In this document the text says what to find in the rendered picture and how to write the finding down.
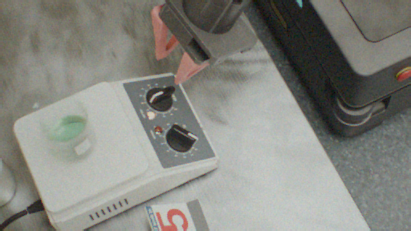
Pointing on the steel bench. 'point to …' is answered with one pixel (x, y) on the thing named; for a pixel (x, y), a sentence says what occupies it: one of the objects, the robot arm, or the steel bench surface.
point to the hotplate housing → (153, 183)
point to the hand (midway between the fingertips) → (173, 65)
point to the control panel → (183, 114)
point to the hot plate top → (39, 166)
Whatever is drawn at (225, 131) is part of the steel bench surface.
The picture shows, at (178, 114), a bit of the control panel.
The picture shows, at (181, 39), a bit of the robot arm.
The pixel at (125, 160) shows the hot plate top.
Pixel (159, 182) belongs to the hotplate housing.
